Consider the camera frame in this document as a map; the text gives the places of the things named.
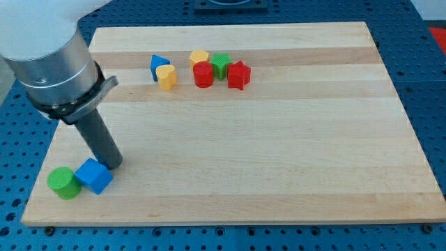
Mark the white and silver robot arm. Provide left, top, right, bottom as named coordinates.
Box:
left=1, top=0, right=112, bottom=124

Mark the red star block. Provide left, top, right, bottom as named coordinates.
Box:
left=227, top=61, right=251, bottom=91

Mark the green star block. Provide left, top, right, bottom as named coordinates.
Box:
left=210, top=53, right=232, bottom=80

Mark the yellow heart block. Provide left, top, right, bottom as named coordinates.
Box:
left=155, top=65, right=178, bottom=91

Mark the red cylinder block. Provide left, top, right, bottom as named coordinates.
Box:
left=193, top=61, right=213, bottom=88

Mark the wooden board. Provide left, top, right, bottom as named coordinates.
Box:
left=22, top=22, right=445, bottom=227

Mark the yellow hexagon block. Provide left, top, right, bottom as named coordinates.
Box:
left=189, top=50, right=210, bottom=70

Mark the blue triangle block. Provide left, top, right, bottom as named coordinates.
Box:
left=150, top=54, right=171, bottom=82

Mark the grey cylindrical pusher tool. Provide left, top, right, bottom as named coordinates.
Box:
left=75, top=109, right=123, bottom=170

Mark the blue cube block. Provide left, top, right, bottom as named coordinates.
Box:
left=75, top=158, right=113, bottom=195

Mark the green cylinder block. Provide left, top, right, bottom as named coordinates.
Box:
left=47, top=167, right=82, bottom=200

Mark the red object at edge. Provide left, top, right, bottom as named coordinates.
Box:
left=429, top=27, right=446, bottom=54

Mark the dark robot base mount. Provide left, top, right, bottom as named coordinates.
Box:
left=193, top=0, right=269, bottom=13

